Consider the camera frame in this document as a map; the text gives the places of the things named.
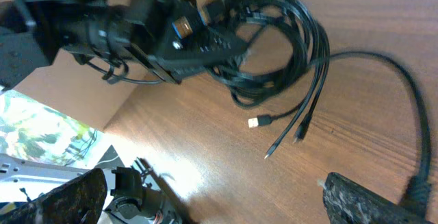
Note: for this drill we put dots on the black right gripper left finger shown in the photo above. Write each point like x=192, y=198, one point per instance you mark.
x=79, y=200

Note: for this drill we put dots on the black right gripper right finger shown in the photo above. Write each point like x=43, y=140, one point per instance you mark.
x=347, y=202

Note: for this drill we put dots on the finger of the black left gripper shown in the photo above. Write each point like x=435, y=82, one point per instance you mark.
x=204, y=49

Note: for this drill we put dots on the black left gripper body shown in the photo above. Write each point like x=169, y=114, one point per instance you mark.
x=160, y=37

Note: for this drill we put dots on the black USB cable white plug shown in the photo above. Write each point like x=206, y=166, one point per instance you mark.
x=267, y=119

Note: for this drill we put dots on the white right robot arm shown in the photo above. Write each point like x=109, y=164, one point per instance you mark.
x=133, y=194

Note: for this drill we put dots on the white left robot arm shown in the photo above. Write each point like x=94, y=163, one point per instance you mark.
x=171, y=39

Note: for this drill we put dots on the brown cardboard side panel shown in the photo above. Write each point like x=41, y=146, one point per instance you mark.
x=65, y=54

